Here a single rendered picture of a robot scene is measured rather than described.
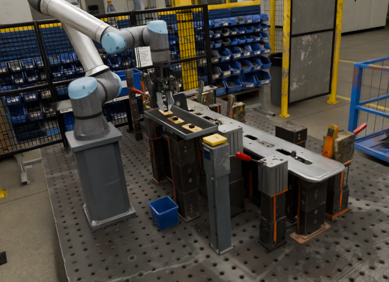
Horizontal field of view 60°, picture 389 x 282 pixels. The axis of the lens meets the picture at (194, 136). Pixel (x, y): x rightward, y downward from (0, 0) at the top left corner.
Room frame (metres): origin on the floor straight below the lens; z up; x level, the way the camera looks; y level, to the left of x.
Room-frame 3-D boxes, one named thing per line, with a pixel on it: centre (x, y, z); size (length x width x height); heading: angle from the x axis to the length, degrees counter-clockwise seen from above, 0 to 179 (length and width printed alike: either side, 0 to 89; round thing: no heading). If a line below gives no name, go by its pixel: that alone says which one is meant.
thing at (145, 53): (2.58, 0.29, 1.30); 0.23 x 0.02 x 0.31; 119
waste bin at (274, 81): (4.94, -1.42, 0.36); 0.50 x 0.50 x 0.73
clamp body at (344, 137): (1.22, -0.57, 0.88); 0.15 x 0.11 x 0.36; 119
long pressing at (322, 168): (1.63, -0.14, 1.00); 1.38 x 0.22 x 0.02; 29
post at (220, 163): (1.05, -0.07, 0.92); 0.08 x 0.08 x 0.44; 29
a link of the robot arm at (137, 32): (1.39, 0.21, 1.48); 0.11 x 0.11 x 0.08; 67
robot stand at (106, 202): (1.36, 0.43, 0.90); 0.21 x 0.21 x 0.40; 25
